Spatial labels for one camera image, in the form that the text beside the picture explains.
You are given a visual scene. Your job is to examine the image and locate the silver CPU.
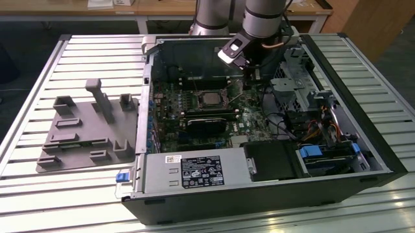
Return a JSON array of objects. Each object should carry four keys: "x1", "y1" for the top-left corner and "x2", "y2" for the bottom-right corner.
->
[{"x1": 198, "y1": 93, "x2": 222, "y2": 109}]

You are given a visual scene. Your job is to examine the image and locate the black RAM slot bank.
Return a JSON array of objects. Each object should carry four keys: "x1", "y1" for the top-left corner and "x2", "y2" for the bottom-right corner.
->
[{"x1": 180, "y1": 75, "x2": 230, "y2": 90}]

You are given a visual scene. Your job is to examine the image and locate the CPU socket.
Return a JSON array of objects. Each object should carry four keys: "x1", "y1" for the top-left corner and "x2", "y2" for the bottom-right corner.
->
[{"x1": 194, "y1": 90, "x2": 231, "y2": 110}]

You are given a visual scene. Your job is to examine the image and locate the black drive cover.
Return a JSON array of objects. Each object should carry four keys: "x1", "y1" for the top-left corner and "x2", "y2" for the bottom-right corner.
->
[{"x1": 242, "y1": 140, "x2": 304, "y2": 182}]

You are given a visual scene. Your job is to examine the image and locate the metal disk bay cage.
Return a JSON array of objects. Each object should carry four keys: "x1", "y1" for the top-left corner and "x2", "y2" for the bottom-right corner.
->
[{"x1": 268, "y1": 47, "x2": 328, "y2": 112}]

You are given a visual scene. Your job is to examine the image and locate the green motherboard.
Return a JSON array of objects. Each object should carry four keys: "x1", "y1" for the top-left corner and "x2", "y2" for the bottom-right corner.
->
[{"x1": 147, "y1": 77, "x2": 279, "y2": 155}]

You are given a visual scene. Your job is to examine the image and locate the black RAM stick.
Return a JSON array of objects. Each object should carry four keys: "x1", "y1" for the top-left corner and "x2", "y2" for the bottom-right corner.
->
[
  {"x1": 184, "y1": 113, "x2": 236, "y2": 120},
  {"x1": 184, "y1": 108, "x2": 235, "y2": 115}
]

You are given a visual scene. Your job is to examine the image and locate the wooden cabinet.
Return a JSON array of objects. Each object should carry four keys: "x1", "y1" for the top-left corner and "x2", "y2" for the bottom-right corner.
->
[{"x1": 320, "y1": 0, "x2": 415, "y2": 63}]

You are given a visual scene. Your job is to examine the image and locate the black graphics card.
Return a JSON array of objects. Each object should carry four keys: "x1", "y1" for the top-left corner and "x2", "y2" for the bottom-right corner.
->
[{"x1": 184, "y1": 117, "x2": 228, "y2": 138}]

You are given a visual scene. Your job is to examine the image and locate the small silver heat sink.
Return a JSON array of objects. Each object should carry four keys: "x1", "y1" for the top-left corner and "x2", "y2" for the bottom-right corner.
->
[{"x1": 231, "y1": 135, "x2": 250, "y2": 148}]

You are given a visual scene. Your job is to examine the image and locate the blue disk carrier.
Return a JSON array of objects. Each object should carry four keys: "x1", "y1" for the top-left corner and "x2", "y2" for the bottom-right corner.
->
[{"x1": 299, "y1": 144, "x2": 356, "y2": 178}]

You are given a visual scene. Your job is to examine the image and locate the grey power supply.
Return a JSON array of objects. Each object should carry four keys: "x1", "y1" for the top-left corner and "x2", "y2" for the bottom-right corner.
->
[{"x1": 137, "y1": 148, "x2": 256, "y2": 195}]

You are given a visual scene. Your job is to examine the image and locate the grey parts rack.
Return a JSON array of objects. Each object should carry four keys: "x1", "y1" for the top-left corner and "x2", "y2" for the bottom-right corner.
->
[{"x1": 35, "y1": 79, "x2": 140, "y2": 173}]

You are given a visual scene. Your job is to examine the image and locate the black PC case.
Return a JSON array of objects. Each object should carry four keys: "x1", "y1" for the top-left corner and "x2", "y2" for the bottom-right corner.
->
[{"x1": 121, "y1": 33, "x2": 408, "y2": 225}]

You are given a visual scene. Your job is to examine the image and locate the blue case latch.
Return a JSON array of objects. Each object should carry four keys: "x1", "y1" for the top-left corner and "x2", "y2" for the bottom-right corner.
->
[{"x1": 115, "y1": 169, "x2": 129, "y2": 183}]

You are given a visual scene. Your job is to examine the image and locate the wooden desk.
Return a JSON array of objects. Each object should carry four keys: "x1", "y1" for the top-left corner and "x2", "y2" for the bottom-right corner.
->
[{"x1": 0, "y1": 0, "x2": 334, "y2": 34}]

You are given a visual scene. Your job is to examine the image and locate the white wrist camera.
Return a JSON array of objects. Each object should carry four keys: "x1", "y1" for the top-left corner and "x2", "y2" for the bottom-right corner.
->
[{"x1": 216, "y1": 33, "x2": 254, "y2": 71}]

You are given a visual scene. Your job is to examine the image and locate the black wire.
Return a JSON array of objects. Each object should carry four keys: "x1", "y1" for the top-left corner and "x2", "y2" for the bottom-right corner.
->
[{"x1": 264, "y1": 113, "x2": 299, "y2": 141}]

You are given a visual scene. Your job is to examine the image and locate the orange yellow wire bundle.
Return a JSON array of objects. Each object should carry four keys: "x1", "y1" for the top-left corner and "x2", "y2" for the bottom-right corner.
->
[{"x1": 304, "y1": 118, "x2": 343, "y2": 141}]

